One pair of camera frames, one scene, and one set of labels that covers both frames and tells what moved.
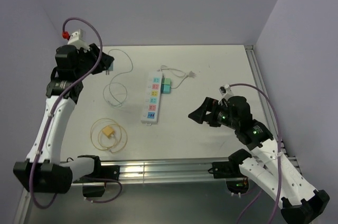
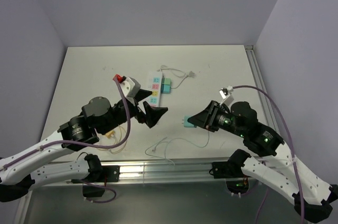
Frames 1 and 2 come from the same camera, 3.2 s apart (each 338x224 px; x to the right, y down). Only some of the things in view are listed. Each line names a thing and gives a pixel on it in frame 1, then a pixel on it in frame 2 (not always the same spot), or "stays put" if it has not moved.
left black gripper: x=94 y=53 → x=152 y=114
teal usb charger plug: x=165 y=89 stays put
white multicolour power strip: x=151 y=106 stays put
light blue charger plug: x=111 y=68 → x=186 y=123
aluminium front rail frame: x=200 y=170 stays put
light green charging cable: x=115 y=75 → x=169 y=140
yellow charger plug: x=109 y=131 stays put
